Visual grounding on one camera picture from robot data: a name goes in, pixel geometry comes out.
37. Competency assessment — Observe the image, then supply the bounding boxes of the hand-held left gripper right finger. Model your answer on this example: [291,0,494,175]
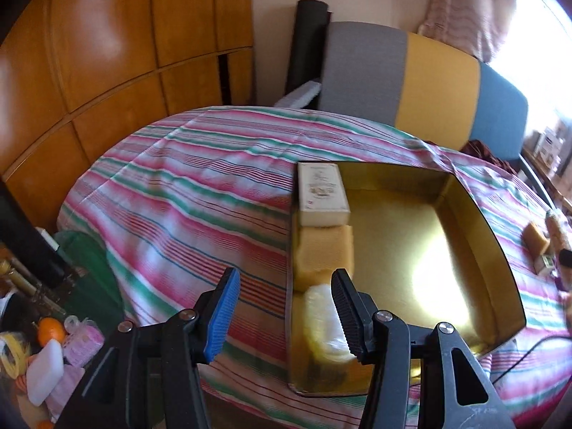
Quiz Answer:
[331,268,517,429]

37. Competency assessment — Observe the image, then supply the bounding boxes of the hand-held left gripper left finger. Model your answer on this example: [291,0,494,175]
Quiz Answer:
[54,267,241,429]

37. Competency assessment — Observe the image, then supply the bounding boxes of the white plastic-wrapped packet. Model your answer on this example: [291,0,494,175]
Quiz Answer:
[301,282,354,363]

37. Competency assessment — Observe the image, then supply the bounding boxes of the yellow sponge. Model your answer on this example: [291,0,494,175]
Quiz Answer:
[524,221,551,257]
[292,225,356,293]

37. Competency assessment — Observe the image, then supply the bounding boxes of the gold tin box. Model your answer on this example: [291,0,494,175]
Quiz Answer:
[286,161,528,398]

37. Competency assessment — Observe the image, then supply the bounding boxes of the white printed box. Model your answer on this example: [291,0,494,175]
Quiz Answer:
[297,162,351,227]

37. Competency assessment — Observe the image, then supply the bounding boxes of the beige cloth roll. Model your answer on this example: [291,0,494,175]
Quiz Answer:
[546,210,572,255]

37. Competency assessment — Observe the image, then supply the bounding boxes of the wooden desk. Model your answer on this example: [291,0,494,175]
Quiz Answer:
[521,143,572,211]

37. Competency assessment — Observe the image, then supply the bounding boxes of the grey yellow blue chair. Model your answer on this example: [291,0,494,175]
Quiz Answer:
[319,21,529,162]
[514,154,559,215]

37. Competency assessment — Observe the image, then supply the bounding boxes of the white boxes on desk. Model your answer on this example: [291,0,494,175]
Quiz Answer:
[534,127,566,162]

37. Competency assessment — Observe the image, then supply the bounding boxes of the dark red cloth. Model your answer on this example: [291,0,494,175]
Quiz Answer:
[460,140,519,173]

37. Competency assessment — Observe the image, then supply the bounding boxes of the pink packet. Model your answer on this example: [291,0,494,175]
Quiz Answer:
[65,317,105,367]

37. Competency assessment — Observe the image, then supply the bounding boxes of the green bag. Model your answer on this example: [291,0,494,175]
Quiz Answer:
[54,230,123,318]

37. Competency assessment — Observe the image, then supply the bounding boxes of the striped blanket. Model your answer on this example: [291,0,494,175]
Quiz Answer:
[57,106,572,421]

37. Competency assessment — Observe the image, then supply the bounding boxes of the orange fruit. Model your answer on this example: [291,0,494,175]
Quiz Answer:
[38,317,65,345]

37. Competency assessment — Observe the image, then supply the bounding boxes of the white foam block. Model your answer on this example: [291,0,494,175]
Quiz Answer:
[27,339,65,405]

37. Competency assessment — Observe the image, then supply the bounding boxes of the yellow plastic item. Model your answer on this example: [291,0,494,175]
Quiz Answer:
[0,335,30,376]

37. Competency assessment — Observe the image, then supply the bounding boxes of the white flat box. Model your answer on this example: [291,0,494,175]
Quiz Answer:
[273,79,323,110]

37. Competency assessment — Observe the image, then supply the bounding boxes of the pink striped curtain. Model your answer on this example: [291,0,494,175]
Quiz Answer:
[420,0,519,61]

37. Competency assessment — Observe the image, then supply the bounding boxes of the black rolled mat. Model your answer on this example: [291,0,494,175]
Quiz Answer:
[286,0,334,101]

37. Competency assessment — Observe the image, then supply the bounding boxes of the wooden wardrobe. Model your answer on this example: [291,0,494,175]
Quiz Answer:
[0,0,255,233]

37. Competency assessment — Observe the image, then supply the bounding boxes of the black cable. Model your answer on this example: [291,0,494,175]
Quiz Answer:
[492,335,568,385]

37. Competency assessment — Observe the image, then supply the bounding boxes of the black post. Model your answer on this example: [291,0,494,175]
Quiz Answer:
[0,179,68,289]

